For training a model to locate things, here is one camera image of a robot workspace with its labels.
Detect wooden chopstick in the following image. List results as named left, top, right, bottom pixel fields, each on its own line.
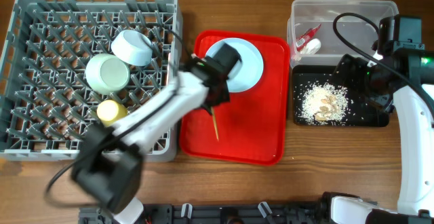
left=211, top=107, right=220, bottom=141

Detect large light blue plate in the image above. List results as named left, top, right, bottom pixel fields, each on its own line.
left=205, top=37, right=264, bottom=93

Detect rice and food scraps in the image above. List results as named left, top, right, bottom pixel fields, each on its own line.
left=295, top=82, right=349, bottom=126

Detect white paper napkin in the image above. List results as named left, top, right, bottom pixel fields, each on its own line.
left=300, top=39, right=321, bottom=54

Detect red snack wrapper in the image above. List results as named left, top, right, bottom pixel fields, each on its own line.
left=296, top=24, right=321, bottom=52

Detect small light blue bowl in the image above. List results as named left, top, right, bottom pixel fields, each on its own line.
left=111, top=30, right=153, bottom=67

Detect green saucer bowl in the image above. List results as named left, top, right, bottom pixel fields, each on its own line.
left=85, top=54, right=130, bottom=95

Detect yellow plastic cup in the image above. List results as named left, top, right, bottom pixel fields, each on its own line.
left=96, top=100, right=127, bottom=127

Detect white plastic fork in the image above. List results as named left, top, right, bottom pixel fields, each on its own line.
left=165, top=53, right=173, bottom=86

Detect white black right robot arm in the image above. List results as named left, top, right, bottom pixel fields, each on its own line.
left=319, top=50, right=433, bottom=223

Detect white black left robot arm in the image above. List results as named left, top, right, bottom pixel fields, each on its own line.
left=71, top=57, right=240, bottom=223

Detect black waste tray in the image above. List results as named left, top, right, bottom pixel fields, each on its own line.
left=292, top=65, right=389, bottom=127

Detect clear plastic waste bin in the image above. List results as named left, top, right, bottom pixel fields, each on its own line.
left=286, top=0, right=399, bottom=69

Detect grey dishwasher rack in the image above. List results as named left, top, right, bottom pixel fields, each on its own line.
left=1, top=0, right=182, bottom=161

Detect red plastic serving tray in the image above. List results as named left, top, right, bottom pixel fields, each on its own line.
left=179, top=30, right=290, bottom=166

